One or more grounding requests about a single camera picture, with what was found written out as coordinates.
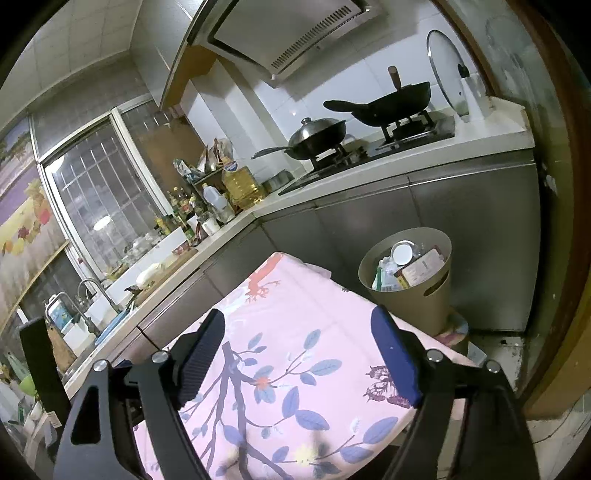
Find yellow cardboard box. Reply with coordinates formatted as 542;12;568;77
397;247;446;289

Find white yogurt cup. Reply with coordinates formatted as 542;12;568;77
391;240;417;267

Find beige trash bin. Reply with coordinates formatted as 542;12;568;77
358;227;452;337

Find grey kitchen cabinets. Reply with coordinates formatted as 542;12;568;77
66;150;540;393

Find kitchen window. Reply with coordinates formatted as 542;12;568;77
40;96;182;278

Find sink faucet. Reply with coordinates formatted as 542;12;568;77
76;278;122;322

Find pink floral tablecloth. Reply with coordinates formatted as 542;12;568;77
131;250;477;480

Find white plastic bottle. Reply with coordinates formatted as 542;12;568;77
202;184;233;220

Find yellow cooking oil bottle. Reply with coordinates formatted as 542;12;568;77
221;160;266;210

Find gas stove top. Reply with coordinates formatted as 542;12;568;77
279;113;456;195

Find steel lidded wok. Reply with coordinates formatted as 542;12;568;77
252;117;346;161

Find glass pot lid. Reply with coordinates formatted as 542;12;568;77
427;30;470;121

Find range hood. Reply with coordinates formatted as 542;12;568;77
187;0;383;87

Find black wok with handle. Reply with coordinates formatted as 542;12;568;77
324;66;431;127

